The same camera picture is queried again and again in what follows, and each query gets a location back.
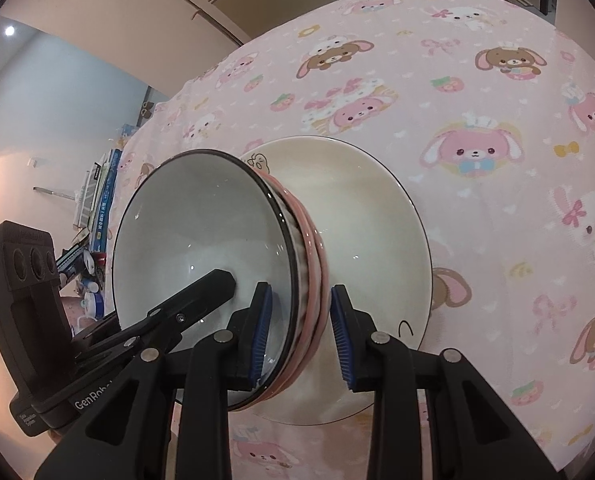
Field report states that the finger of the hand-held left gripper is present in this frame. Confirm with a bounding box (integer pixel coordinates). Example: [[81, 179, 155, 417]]
[[70, 270, 236, 361]]

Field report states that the white bowl with black rim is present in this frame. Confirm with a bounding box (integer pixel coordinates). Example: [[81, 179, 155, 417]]
[[112, 149, 311, 411]]

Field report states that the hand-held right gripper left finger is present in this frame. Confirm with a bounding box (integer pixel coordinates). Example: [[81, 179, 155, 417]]
[[35, 282, 273, 480]]

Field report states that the pink printed tablecloth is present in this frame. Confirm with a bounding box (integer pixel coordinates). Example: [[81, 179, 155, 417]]
[[112, 0, 595, 480]]

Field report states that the white plate with cat print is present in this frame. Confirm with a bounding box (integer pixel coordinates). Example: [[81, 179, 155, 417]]
[[228, 136, 434, 427]]

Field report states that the pile of books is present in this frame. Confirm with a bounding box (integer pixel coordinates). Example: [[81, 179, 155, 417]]
[[72, 125, 144, 252]]

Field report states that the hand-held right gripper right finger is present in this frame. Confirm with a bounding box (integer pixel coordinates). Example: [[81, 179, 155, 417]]
[[330, 284, 565, 480]]

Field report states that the pink strawberry print bowl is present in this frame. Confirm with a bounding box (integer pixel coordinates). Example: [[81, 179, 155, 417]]
[[258, 195, 332, 392], [228, 170, 324, 401]]

